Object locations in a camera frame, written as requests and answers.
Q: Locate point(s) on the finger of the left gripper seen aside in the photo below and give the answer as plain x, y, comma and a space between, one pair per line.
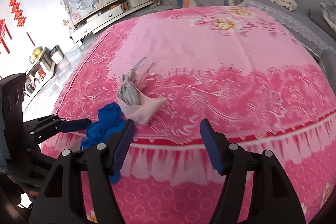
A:
73, 125

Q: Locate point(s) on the red wall decoration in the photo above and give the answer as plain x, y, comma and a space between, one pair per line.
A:
14, 36

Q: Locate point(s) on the white tiger plush toy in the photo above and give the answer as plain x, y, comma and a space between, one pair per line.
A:
329, 13

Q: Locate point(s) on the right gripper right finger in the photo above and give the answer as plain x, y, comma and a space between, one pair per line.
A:
273, 200

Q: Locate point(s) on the blue cloth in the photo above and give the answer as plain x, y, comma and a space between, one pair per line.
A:
109, 122

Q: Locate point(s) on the side table with items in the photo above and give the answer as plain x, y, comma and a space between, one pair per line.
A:
38, 74

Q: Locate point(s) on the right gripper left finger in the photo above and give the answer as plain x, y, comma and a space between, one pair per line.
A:
61, 200

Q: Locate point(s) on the white TV cabinet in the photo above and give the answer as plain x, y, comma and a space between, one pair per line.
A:
105, 16

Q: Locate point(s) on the white trash bin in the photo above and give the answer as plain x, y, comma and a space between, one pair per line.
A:
56, 55

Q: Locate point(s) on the pink drawstring pouch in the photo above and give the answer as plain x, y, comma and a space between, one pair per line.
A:
134, 104

